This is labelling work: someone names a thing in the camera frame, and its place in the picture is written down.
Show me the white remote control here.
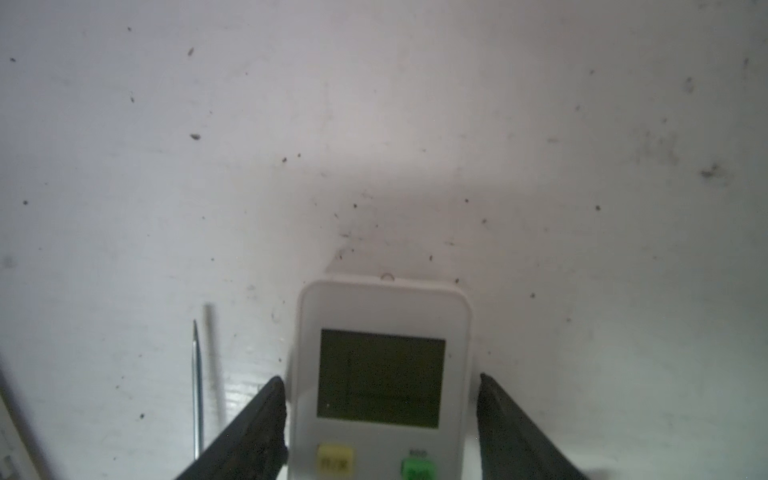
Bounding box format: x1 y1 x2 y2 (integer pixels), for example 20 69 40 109
0 398 41 480
287 276 473 479

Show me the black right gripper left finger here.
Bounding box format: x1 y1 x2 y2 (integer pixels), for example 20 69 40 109
178 376 288 480

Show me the orange black screwdriver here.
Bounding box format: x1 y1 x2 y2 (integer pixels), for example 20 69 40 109
191 320 204 460

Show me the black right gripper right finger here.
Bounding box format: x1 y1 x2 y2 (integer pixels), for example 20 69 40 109
476 373 587 480

